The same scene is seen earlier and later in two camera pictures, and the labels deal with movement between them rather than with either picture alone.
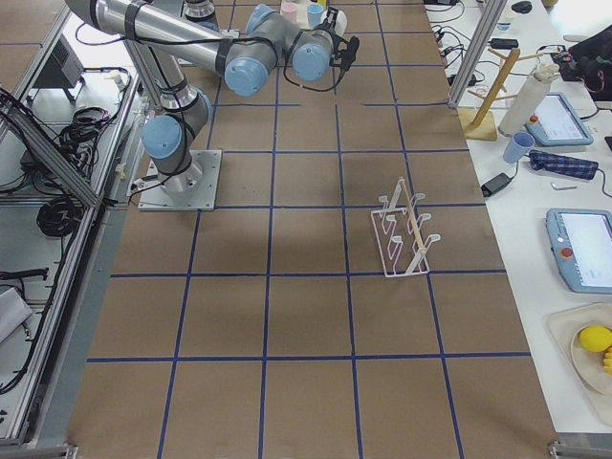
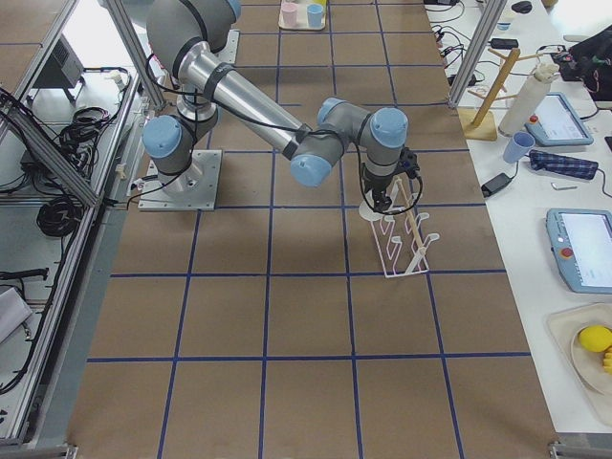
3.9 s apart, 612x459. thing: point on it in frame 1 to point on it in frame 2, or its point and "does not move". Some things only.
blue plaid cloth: [549, 162] does not move
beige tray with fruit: [585, 367] does not move
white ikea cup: [340, 23] to [367, 211]
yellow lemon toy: [596, 338] does not move
